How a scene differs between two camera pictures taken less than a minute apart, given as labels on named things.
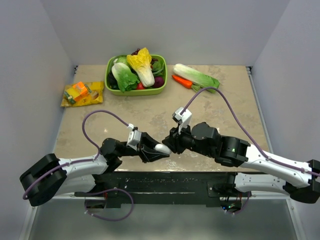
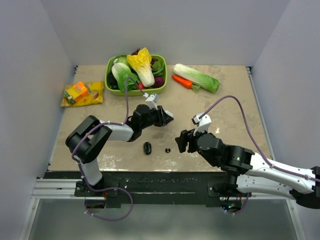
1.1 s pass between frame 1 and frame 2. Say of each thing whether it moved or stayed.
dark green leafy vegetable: stayed
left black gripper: moved
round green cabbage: stayed
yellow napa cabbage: stayed
